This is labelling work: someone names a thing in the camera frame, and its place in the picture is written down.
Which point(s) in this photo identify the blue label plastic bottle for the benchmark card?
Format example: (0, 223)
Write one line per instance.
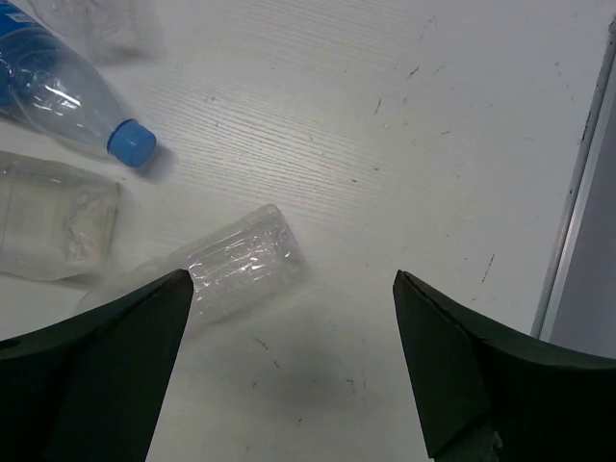
(50, 87)

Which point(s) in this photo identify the aluminium table edge rail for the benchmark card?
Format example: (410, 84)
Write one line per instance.
(577, 304)

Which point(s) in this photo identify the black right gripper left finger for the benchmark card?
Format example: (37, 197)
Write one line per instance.
(91, 388)

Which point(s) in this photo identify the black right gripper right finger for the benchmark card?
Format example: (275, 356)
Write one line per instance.
(486, 392)

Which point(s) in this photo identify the square clear plastic bottle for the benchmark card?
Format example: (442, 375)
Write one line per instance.
(57, 220)

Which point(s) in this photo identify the small clear plastic bottle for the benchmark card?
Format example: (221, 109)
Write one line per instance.
(233, 270)

